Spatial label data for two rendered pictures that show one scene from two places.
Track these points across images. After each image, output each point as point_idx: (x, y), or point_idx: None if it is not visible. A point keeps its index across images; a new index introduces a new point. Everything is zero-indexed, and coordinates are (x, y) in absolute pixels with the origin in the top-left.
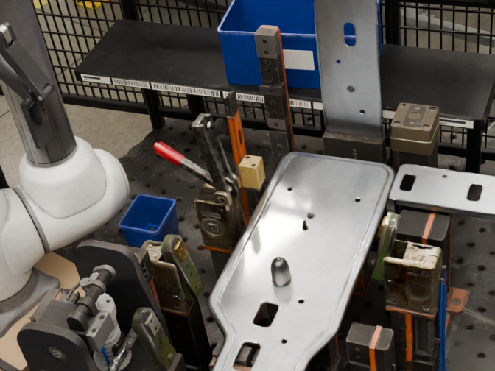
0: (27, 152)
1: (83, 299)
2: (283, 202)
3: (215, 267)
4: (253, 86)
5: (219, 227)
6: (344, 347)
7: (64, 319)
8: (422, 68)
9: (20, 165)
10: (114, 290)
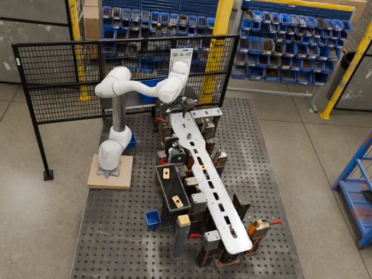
0: (117, 129)
1: (180, 146)
2: (176, 124)
3: (163, 142)
4: (149, 102)
5: (168, 132)
6: None
7: (176, 152)
8: None
9: (113, 133)
10: (171, 146)
